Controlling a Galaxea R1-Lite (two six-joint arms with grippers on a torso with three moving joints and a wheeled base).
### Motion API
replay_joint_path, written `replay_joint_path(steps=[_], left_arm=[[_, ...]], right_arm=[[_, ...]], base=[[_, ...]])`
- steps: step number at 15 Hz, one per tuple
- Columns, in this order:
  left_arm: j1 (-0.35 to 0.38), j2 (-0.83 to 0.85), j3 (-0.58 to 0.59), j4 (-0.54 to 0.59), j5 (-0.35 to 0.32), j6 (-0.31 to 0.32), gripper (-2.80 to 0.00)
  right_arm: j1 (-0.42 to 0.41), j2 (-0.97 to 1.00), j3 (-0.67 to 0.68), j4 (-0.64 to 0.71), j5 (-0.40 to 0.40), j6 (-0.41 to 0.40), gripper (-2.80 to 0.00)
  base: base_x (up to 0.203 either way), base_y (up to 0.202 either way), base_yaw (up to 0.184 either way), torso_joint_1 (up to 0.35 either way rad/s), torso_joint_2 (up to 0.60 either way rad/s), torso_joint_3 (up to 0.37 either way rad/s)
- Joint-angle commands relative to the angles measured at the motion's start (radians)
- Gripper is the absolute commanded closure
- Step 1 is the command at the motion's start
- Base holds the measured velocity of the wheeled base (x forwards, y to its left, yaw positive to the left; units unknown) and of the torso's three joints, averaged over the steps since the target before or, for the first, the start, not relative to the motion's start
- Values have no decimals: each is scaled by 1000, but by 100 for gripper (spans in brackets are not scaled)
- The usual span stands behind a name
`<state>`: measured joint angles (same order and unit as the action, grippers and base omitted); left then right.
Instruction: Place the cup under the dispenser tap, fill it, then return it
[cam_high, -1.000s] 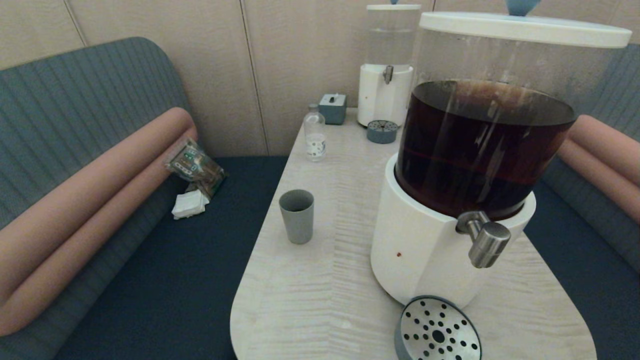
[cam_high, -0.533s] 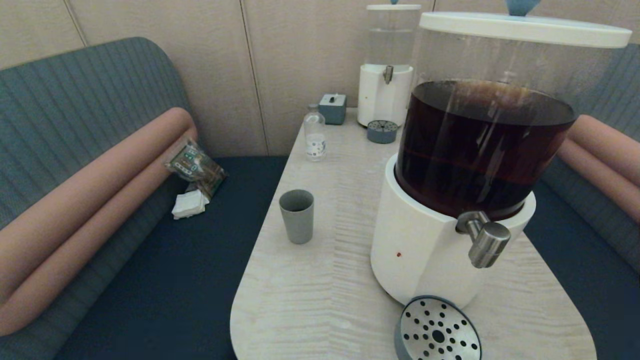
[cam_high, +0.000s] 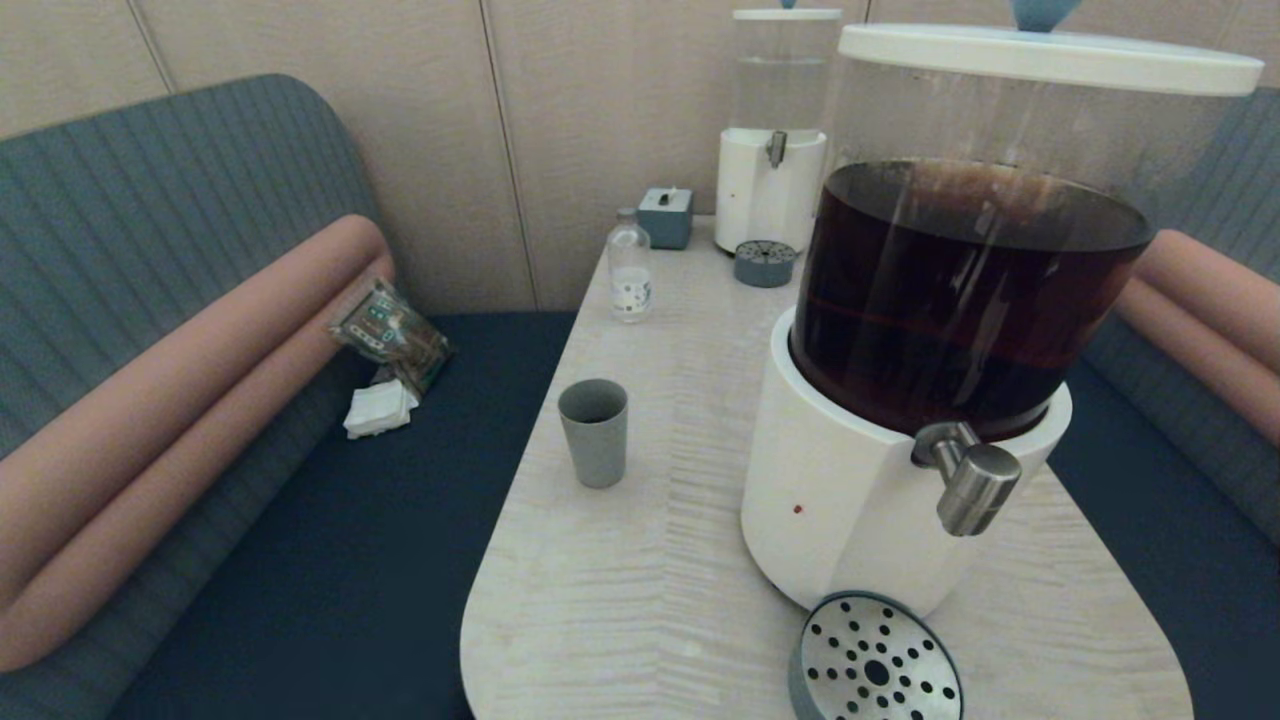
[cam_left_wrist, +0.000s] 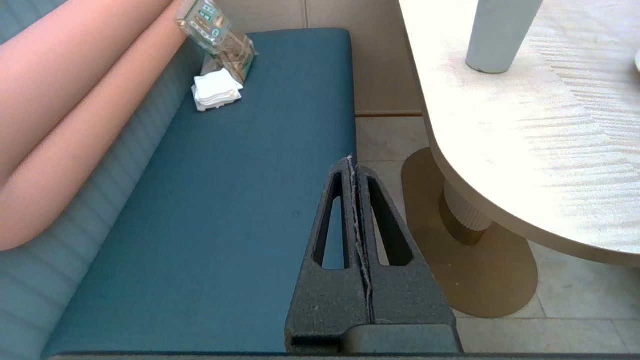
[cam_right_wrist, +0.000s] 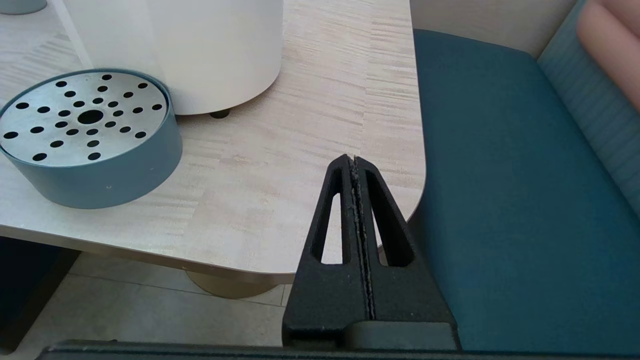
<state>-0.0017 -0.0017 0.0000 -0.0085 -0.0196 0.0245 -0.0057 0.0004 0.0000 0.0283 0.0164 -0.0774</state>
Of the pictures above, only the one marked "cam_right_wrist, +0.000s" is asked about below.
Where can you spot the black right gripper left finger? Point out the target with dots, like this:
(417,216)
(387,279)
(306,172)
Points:
(325,300)

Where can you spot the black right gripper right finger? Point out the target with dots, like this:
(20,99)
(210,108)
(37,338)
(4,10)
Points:
(410,295)

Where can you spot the grey plastic cup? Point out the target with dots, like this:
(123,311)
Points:
(20,6)

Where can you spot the large blue perforated drip tray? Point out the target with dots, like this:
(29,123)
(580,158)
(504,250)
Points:
(110,180)

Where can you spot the large tea dispenser white base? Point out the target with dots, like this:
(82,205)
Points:
(210,50)

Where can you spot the pink bolster cushion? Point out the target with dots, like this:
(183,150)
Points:
(615,55)

